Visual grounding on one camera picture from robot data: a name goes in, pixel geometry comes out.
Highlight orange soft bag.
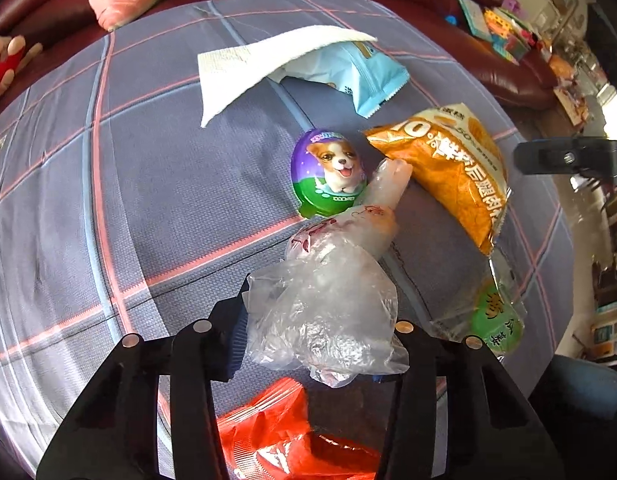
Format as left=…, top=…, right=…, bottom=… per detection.
left=548, top=55, right=576, bottom=81

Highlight green label clear packet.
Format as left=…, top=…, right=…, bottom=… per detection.
left=428, top=250, right=529, bottom=358

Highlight clear plastic bag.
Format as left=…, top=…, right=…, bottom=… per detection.
left=242, top=157, right=414, bottom=387

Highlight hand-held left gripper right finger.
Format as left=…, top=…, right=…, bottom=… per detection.
left=378, top=321, right=566, bottom=480

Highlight purple green dog egg toy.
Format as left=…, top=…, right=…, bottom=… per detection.
left=292, top=129, right=371, bottom=219

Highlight grey checked blanket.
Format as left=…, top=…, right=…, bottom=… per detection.
left=0, top=0, right=576, bottom=480

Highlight dark red leather sofa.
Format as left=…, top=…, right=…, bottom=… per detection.
left=0, top=0, right=559, bottom=111

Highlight pile of colourful toys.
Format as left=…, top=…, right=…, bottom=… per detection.
left=483, top=0, right=546, bottom=63

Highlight person's blue jeans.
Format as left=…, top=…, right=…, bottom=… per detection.
left=531, top=355, right=617, bottom=421

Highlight light blue snack packet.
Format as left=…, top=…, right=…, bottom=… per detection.
left=267, top=40, right=410, bottom=118

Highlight red plush toy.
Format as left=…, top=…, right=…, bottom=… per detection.
left=0, top=35, right=43, bottom=111

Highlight red plastic wrapper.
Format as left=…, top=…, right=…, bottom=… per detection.
left=216, top=377, right=384, bottom=480

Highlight white paper towel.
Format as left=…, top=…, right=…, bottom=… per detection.
left=197, top=25, right=379, bottom=128

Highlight light blue picture book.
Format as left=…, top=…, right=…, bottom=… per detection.
left=455, top=0, right=494, bottom=41

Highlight orange cream snack bag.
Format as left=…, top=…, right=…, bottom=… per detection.
left=363, top=104, right=511, bottom=257

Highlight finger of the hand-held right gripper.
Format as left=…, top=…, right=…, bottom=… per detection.
left=514, top=137, right=617, bottom=186

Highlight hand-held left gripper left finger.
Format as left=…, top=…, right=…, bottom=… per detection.
left=36, top=275, right=252, bottom=480

